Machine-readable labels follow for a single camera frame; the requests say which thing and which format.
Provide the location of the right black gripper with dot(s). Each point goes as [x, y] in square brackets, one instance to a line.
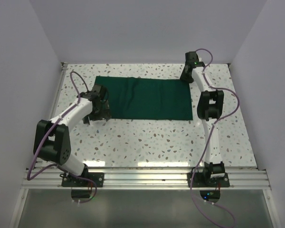
[183, 77]

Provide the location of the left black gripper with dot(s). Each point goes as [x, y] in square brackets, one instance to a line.
[104, 114]

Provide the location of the green surgical cloth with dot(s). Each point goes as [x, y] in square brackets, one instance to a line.
[147, 99]

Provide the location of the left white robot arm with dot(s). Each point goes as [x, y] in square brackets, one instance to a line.
[52, 138]

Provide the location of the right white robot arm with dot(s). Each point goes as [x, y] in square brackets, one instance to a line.
[209, 110]

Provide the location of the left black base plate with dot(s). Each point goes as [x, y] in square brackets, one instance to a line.
[91, 179]

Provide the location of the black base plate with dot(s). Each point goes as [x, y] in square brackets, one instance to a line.
[208, 177]
[91, 179]

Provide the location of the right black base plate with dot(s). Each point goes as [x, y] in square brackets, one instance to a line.
[208, 177]

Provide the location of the aluminium frame rail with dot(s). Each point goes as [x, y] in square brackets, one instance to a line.
[145, 165]

